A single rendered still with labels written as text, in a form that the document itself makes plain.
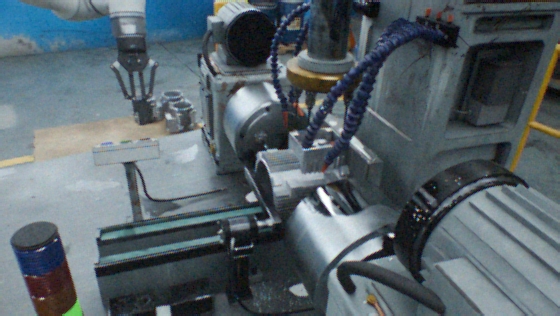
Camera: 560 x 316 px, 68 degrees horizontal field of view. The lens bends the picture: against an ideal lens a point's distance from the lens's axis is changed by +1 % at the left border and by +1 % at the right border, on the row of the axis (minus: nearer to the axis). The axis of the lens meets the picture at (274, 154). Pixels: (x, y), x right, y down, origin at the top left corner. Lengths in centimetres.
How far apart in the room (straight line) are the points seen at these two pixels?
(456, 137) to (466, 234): 55
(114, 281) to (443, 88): 85
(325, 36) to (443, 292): 60
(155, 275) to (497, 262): 79
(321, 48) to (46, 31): 558
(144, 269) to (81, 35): 548
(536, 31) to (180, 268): 95
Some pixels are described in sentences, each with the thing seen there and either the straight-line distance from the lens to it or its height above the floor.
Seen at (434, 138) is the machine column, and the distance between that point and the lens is 98.
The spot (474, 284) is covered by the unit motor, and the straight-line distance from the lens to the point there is 46.
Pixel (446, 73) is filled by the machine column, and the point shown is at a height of 136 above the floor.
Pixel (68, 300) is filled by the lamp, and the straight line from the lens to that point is 74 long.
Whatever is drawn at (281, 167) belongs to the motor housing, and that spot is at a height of 110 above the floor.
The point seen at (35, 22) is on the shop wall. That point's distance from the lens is 629.
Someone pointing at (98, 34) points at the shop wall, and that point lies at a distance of 638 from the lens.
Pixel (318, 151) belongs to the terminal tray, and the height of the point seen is 114.
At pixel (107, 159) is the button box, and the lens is 119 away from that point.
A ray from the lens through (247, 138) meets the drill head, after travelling 121.
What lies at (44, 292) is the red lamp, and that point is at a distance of 72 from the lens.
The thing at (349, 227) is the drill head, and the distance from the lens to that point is 74.
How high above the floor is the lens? 161
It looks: 29 degrees down
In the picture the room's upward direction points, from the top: 2 degrees clockwise
